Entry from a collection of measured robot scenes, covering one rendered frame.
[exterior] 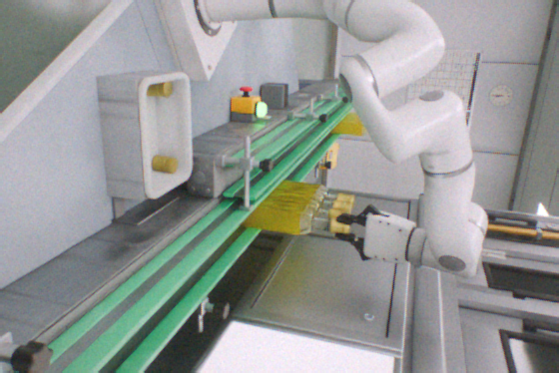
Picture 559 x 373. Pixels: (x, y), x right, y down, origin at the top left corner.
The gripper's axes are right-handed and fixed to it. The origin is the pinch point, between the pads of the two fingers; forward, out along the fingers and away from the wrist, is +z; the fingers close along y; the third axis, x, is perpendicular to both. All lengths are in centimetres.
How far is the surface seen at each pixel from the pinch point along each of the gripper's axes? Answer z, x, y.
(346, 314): -7.5, 13.9, -12.8
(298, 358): -6.0, 31.4, -12.8
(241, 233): 21.6, 11.0, -3.5
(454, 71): 99, -582, 6
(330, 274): 2.3, 0.9, -12.6
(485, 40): 69, -590, 46
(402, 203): 5, -66, -14
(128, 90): 27, 37, 31
